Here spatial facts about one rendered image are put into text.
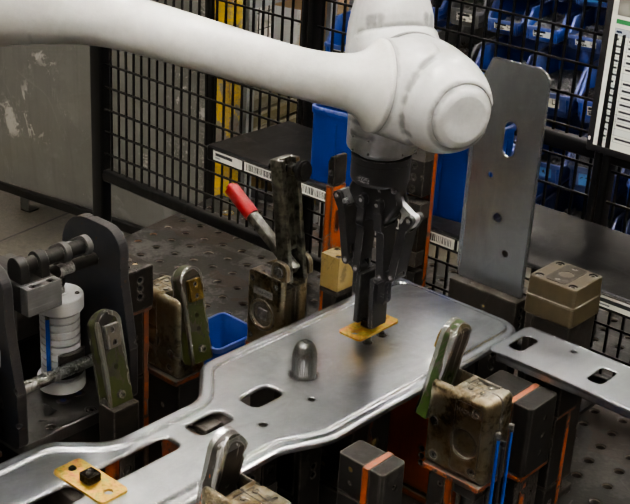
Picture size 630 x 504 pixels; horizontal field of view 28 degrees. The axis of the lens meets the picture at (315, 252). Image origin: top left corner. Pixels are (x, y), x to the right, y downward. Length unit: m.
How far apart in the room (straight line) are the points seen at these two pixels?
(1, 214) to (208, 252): 2.11
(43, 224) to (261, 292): 2.89
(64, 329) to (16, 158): 2.90
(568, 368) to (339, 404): 0.32
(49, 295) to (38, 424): 0.18
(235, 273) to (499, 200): 0.88
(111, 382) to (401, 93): 0.50
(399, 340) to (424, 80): 0.48
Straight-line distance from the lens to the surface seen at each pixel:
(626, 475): 2.04
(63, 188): 4.31
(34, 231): 4.53
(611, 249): 1.97
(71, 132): 4.19
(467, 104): 1.31
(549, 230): 2.01
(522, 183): 1.78
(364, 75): 1.33
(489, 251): 1.84
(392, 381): 1.58
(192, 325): 1.61
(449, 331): 1.48
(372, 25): 1.47
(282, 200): 1.68
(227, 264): 2.59
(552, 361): 1.68
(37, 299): 1.45
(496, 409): 1.48
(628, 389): 1.64
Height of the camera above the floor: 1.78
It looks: 24 degrees down
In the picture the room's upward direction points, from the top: 3 degrees clockwise
